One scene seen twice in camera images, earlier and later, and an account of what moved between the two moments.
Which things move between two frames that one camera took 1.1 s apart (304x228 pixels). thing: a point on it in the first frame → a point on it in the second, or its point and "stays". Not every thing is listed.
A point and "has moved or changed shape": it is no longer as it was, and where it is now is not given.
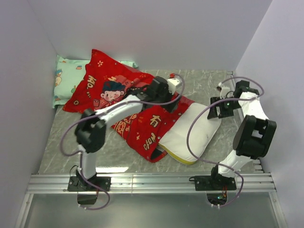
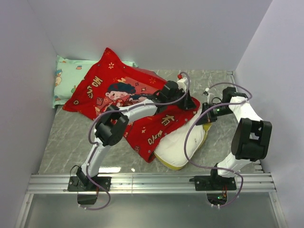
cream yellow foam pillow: [200, 135] has moved or changed shape
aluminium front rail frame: [57, 184] stays
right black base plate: [208, 183] stays
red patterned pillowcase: [103, 79] has moved or changed shape
